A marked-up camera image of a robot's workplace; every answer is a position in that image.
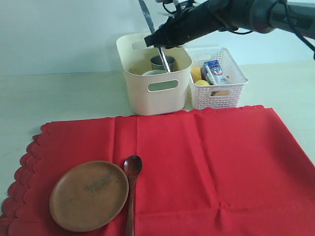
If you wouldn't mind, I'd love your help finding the white woven plastic basket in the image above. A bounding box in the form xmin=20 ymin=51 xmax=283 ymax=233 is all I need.
xmin=186 ymin=47 xmax=248 ymax=110

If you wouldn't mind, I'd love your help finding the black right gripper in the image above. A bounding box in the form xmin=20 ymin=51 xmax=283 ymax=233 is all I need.
xmin=144 ymin=0 xmax=229 ymax=48

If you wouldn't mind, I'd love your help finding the pale green ceramic bowl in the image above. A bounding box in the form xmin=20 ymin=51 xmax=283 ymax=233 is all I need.
xmin=142 ymin=70 xmax=177 ymax=92

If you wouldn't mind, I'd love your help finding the yellow cheese wedge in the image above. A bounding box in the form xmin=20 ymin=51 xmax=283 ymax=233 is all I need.
xmin=191 ymin=66 xmax=202 ymax=83

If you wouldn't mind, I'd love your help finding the brown wooden spoon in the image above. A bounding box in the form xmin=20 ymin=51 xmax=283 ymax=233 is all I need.
xmin=124 ymin=155 xmax=143 ymax=236

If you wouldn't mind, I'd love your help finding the yellow lemon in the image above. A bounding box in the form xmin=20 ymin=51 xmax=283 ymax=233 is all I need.
xmin=194 ymin=80 xmax=210 ymax=86

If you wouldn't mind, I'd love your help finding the stainless steel cup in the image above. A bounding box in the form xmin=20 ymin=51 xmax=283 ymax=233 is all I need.
xmin=151 ymin=56 xmax=175 ymax=72

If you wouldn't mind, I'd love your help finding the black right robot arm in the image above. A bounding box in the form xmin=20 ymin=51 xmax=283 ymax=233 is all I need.
xmin=144 ymin=0 xmax=315 ymax=49

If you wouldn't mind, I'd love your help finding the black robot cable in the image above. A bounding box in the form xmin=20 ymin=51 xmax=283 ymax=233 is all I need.
xmin=157 ymin=0 xmax=315 ymax=61

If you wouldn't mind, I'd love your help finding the silver table knife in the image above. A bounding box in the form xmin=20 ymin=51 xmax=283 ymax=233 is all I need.
xmin=138 ymin=0 xmax=171 ymax=73

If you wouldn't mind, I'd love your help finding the brown wooden plate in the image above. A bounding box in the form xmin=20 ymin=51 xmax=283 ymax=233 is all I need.
xmin=49 ymin=161 xmax=129 ymax=233

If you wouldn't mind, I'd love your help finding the cream plastic bin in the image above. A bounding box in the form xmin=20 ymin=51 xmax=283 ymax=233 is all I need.
xmin=116 ymin=33 xmax=192 ymax=116

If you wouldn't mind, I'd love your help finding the blue white milk carton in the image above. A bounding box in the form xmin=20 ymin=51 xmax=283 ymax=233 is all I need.
xmin=201 ymin=59 xmax=231 ymax=86

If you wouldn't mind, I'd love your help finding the red scalloped cloth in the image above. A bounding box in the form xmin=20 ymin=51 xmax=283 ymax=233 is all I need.
xmin=0 ymin=106 xmax=315 ymax=236

